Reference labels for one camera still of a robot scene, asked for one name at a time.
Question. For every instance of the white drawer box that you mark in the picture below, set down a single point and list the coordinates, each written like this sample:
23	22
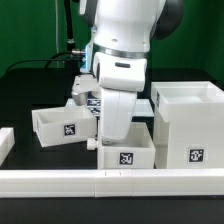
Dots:
137	151
63	125

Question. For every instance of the white left barrier block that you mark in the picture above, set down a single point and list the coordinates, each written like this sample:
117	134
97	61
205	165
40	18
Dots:
7	141

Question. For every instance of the white fiducial marker plate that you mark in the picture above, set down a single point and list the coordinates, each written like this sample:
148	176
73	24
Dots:
142	107

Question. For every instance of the white front barrier rail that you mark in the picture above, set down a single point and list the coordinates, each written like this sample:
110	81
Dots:
111	183

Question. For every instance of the white drawer box rear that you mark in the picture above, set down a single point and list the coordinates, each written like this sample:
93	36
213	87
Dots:
63	125

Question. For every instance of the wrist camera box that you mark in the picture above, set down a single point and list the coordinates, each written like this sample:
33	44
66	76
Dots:
84	84

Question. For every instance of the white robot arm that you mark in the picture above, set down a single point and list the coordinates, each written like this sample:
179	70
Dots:
123	31

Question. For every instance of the white drawer box front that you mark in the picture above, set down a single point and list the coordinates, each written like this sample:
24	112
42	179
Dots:
137	151

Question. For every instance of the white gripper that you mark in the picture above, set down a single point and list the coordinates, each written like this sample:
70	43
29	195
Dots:
116	113

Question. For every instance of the white drawer cabinet frame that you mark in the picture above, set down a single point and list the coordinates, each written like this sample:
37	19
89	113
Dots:
188	125

